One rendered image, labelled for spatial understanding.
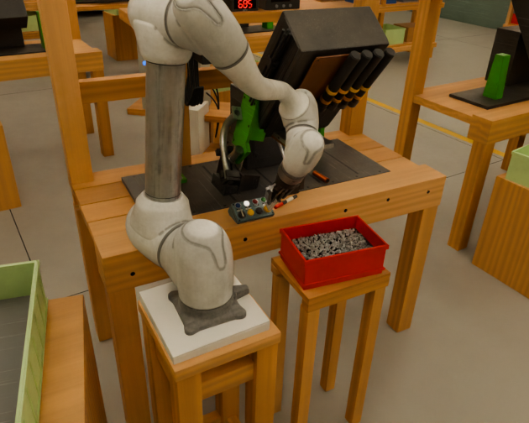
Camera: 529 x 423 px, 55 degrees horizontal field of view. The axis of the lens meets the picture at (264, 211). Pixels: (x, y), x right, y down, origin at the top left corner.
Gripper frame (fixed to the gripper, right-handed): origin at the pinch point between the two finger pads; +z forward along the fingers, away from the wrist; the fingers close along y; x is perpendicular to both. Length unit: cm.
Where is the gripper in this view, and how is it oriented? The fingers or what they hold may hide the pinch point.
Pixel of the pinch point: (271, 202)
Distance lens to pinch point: 186.3
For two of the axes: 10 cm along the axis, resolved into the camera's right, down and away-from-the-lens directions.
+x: -3.6, -8.7, 3.4
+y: 8.9, -2.1, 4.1
